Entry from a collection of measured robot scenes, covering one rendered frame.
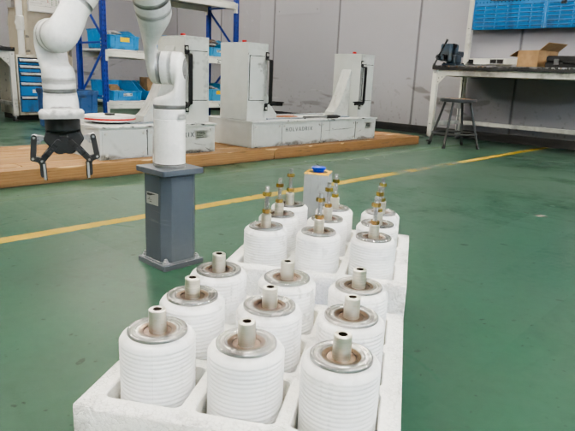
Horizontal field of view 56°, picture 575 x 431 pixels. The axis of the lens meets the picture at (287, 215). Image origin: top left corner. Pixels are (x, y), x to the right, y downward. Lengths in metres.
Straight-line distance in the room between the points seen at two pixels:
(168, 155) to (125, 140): 1.66
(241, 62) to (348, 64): 1.30
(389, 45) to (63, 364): 6.26
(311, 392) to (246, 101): 3.35
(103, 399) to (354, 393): 0.31
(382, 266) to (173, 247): 0.73
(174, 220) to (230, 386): 1.02
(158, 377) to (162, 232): 0.98
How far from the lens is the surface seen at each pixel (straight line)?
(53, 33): 1.27
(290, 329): 0.77
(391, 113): 6.99
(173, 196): 1.62
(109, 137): 3.22
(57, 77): 1.30
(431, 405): 1.09
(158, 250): 1.67
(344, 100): 4.86
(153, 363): 0.70
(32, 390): 1.14
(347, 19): 7.47
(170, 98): 1.60
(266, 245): 1.16
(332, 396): 0.65
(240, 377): 0.66
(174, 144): 1.62
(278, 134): 4.04
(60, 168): 3.03
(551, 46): 5.75
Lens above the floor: 0.57
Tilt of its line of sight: 14 degrees down
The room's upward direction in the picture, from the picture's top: 3 degrees clockwise
